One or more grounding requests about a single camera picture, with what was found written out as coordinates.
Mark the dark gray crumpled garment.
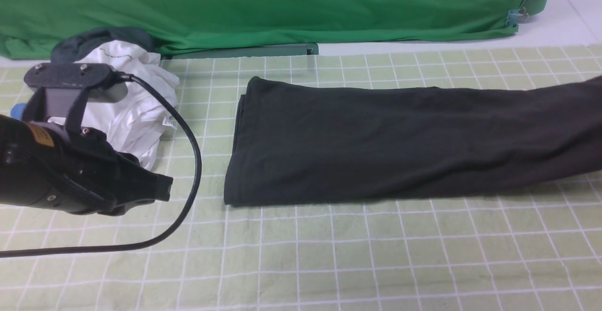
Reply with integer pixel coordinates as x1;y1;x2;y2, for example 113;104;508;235
50;27;156;63

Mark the white crumpled shirt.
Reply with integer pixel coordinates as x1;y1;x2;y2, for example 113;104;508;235
76;41;179;170

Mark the dark gray long-sleeve top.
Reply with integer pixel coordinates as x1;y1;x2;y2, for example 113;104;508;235
223;77;602;207

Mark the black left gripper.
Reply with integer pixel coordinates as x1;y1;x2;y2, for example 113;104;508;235
28;122;174;216

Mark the teal binder clip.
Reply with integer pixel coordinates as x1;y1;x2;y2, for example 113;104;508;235
505;8;530;27

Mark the blue crumpled garment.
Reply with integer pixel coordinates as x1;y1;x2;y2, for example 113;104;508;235
9;103;26;120

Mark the green backdrop cloth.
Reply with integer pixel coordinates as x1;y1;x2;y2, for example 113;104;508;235
0;0;547;60

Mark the green metal base bar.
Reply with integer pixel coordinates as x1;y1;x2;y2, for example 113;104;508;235
161;43;319;60

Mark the black left camera cable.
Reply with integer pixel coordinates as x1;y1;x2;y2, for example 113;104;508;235
0;73;203;259

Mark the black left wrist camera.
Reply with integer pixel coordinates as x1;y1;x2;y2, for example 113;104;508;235
21;63;128;134

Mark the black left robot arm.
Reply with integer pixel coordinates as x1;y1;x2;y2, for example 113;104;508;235
0;116;174;216

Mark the green checkered table mat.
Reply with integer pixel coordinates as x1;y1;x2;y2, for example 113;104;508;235
0;45;602;311

